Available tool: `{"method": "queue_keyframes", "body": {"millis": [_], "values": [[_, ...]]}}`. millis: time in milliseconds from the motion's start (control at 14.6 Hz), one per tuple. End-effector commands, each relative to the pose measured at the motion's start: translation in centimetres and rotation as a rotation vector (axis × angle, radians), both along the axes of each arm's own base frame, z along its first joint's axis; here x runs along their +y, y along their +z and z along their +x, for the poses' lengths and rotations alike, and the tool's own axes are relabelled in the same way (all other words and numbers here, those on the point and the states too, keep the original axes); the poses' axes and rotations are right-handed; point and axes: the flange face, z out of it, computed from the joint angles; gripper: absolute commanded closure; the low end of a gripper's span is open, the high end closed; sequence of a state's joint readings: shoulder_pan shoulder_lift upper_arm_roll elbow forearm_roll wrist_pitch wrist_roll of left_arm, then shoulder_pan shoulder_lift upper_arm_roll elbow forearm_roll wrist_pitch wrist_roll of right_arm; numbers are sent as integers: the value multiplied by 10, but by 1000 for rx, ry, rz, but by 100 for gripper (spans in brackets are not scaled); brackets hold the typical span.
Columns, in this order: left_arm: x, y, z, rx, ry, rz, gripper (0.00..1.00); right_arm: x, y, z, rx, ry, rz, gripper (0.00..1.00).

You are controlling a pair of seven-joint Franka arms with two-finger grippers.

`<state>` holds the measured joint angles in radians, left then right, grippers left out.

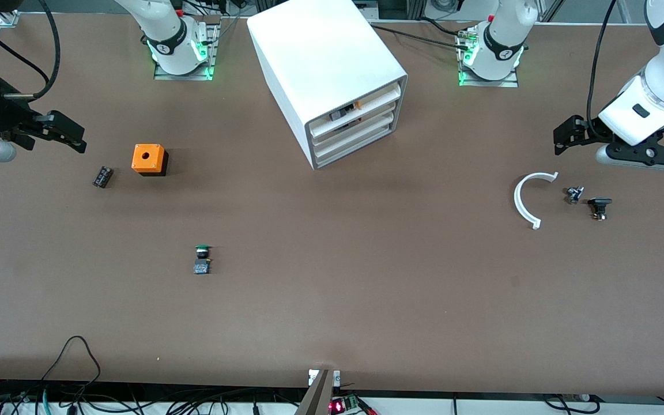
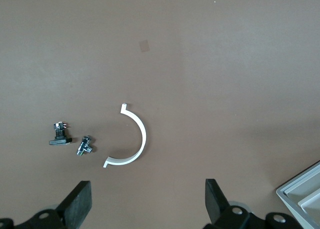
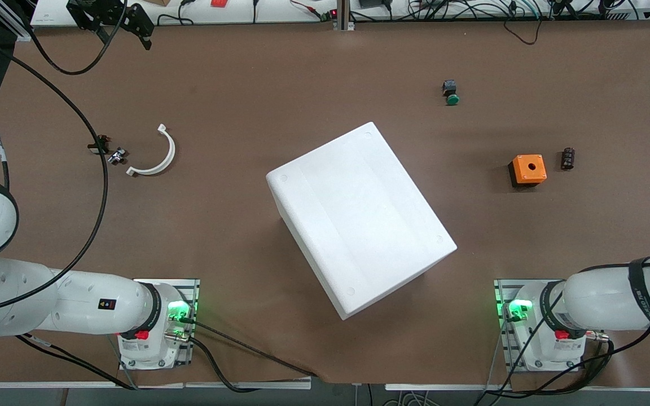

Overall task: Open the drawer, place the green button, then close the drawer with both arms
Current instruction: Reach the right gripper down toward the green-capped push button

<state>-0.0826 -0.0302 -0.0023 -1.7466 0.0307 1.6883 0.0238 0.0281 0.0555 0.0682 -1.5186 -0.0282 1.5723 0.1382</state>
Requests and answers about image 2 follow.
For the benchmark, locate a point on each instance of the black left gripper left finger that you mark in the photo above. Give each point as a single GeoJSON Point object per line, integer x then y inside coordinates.
{"type": "Point", "coordinates": [75, 204]}

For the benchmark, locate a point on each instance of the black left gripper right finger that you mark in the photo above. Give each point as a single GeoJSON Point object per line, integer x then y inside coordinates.
{"type": "Point", "coordinates": [216, 204]}

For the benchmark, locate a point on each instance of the small metal valve fitting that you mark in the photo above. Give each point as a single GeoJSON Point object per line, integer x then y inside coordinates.
{"type": "Point", "coordinates": [83, 145]}

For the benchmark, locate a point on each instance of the translucent tape patch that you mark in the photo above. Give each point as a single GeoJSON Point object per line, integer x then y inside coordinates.
{"type": "Point", "coordinates": [144, 46]}

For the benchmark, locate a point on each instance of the black push switch part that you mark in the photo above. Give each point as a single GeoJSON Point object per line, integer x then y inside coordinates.
{"type": "Point", "coordinates": [60, 141]}

